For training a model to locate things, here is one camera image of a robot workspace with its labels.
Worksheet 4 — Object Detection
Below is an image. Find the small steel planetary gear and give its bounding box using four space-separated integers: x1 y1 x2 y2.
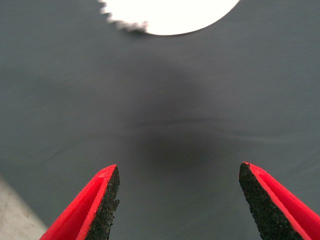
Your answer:
99 0 150 33

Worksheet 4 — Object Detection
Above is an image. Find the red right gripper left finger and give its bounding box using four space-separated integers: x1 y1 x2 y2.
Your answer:
39 164 121 240

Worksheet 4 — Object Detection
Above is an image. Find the round metal carrier plate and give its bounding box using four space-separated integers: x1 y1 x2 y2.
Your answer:
99 0 242 36

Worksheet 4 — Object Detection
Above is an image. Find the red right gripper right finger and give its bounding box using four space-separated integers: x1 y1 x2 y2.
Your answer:
238 161 320 240

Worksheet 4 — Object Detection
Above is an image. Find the dark table cloth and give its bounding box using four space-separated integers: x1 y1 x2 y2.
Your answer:
0 0 320 240

